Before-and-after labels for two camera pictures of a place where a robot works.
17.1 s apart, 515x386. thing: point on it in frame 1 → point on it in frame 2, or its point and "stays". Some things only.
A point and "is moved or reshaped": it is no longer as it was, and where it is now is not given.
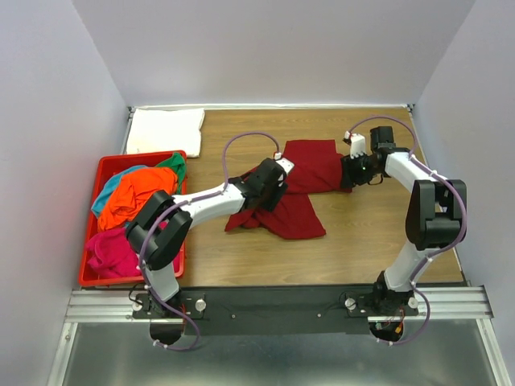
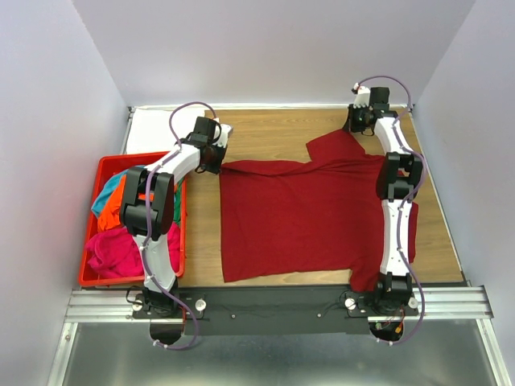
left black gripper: [278, 191] → [216, 167]
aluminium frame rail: [115, 307] stays
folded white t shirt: [156, 130] stays
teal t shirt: [108, 189] stays
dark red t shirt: [317, 170] is moved or reshaped
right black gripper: [348, 176] → [348, 125]
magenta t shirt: [111, 253] stays
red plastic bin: [122, 182] stays
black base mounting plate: [272, 310] stays
